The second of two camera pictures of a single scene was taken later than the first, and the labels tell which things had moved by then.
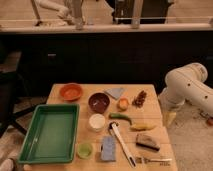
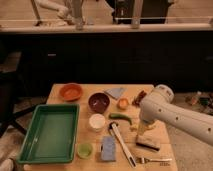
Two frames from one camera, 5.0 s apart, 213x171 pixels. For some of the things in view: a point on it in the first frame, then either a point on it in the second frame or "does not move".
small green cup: [84, 150] does not move
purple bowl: [98, 102] does not move
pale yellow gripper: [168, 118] → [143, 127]
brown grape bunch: [139, 99] does not move
